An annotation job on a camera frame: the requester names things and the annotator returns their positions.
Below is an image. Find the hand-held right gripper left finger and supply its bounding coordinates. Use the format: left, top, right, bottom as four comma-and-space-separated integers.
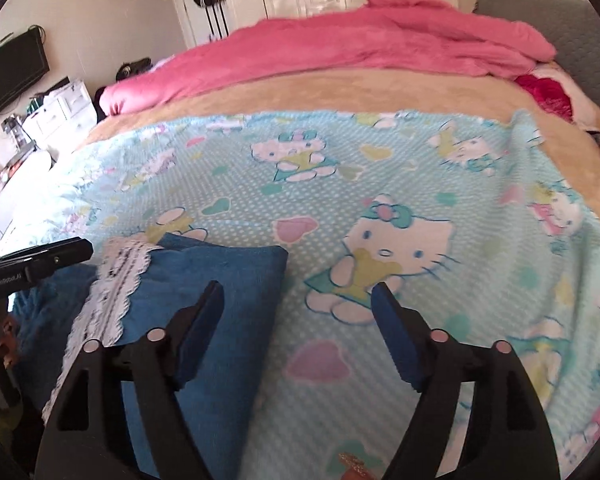
34, 280, 226, 480

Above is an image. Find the light blue cartoon printed blanket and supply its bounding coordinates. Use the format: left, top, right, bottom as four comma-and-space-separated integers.
0, 109, 600, 480

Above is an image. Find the person's right hand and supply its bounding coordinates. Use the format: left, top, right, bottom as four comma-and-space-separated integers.
337, 451, 377, 480

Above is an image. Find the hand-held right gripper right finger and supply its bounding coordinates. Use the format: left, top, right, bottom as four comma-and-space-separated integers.
371, 281, 562, 480

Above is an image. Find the black cap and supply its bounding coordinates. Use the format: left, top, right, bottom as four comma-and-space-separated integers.
116, 58, 154, 81

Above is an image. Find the white furniture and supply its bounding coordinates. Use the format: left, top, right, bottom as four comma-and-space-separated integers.
0, 149, 57, 198

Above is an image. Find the clear bottle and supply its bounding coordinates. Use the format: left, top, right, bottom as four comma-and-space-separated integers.
2, 114, 25, 142

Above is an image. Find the black television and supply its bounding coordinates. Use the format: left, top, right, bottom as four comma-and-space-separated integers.
0, 27, 51, 127

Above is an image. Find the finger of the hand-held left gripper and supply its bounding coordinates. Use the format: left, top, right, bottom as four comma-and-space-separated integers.
0, 237, 95, 281

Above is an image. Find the red flowered pillow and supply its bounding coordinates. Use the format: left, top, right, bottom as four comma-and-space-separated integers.
512, 62, 600, 129

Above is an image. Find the beige plush blanket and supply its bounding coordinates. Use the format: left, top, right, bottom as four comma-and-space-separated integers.
75, 62, 600, 241

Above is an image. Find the white drawer unit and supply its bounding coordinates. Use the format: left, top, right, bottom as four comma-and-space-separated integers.
22, 79, 94, 149

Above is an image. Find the pink duvet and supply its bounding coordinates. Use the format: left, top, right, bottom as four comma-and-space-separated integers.
100, 0, 557, 117

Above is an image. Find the blue denim skirt lace hem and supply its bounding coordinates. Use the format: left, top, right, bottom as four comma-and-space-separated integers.
10, 232, 290, 480

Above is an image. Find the person's left hand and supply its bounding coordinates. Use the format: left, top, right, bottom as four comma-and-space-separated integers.
0, 310, 22, 358

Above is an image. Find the grey quilted headboard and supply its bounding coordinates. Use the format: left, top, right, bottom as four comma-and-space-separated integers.
472, 0, 600, 126

